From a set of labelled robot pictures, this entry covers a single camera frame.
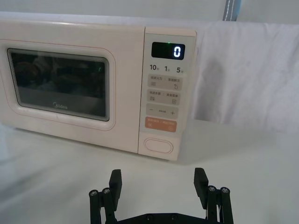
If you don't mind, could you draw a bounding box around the white table cloth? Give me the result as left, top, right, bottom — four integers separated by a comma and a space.
0, 116, 299, 224

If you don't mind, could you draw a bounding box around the grey striped post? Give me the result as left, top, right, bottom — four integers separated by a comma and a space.
223, 0, 242, 22

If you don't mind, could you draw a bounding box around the oven control panel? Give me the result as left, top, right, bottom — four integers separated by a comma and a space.
137, 27, 197, 162

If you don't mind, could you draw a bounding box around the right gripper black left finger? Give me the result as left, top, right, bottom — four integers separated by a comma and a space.
88, 169, 123, 224

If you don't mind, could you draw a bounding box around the white curtain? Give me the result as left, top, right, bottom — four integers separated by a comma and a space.
0, 0, 299, 135

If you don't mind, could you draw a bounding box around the cream microwave oven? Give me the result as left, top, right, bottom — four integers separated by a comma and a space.
0, 17, 198, 164

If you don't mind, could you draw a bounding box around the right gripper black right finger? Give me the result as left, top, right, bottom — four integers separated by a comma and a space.
193, 167, 235, 224

